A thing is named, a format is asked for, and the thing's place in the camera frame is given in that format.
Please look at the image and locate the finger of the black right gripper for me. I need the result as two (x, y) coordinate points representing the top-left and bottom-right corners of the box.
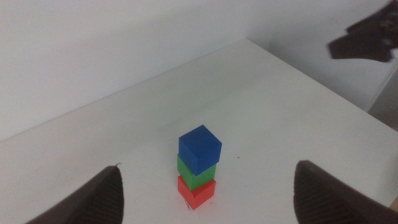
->
(327, 32), (394, 63)
(346, 0), (398, 48)

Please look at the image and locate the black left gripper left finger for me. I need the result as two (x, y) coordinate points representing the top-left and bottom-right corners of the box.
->
(24, 163), (124, 224)

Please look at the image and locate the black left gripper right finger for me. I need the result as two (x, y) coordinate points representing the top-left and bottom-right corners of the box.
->
(293, 160), (398, 224)

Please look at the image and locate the green cube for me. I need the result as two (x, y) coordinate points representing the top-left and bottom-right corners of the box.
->
(177, 154), (217, 192)

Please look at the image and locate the blue cube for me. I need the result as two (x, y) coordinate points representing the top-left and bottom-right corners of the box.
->
(178, 124), (223, 177)

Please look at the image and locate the red cube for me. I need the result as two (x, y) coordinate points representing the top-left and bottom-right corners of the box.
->
(177, 175), (217, 211)

